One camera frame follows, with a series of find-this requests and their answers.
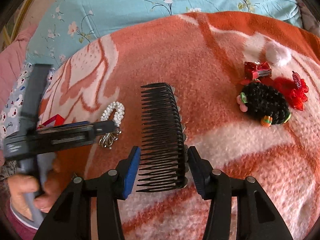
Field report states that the black hair comb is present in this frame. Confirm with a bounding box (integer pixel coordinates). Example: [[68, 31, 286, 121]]
[[137, 83, 188, 193]]

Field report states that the red white jewelry box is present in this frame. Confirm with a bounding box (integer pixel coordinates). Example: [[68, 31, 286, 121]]
[[38, 114, 65, 129]]

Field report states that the person's left hand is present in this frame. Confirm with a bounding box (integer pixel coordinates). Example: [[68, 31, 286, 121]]
[[7, 158, 63, 220]]

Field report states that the blue bear print pillow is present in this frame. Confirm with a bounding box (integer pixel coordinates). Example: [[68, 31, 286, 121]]
[[0, 63, 56, 151]]

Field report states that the pearl silver hair clip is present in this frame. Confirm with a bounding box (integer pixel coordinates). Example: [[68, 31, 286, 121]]
[[98, 101, 126, 150]]

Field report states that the pink quilt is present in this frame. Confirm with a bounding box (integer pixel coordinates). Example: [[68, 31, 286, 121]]
[[0, 24, 37, 109]]

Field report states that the black knitted hair accessory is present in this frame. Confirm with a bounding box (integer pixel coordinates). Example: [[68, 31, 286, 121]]
[[236, 80, 291, 127]]

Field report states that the orange white patterned blanket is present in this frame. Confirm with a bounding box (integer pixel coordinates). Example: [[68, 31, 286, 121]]
[[40, 12, 319, 239]]

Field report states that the red glitter bow clip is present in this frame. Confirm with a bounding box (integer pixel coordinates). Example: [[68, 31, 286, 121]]
[[244, 61, 272, 80]]

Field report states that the red mesh flower clip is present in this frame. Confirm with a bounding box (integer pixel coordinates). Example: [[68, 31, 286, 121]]
[[260, 71, 309, 111]]

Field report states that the turquoise floral bedsheet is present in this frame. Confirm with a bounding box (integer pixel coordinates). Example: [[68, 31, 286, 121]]
[[25, 0, 303, 68]]

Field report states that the white fluffy pompom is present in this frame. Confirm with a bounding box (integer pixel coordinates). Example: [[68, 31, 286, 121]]
[[265, 41, 292, 67]]

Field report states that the gold framed floral picture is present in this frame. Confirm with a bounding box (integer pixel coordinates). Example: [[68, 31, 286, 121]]
[[1, 0, 34, 51]]

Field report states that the lilac patterned pillow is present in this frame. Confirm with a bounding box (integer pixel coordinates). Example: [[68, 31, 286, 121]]
[[296, 0, 320, 37]]

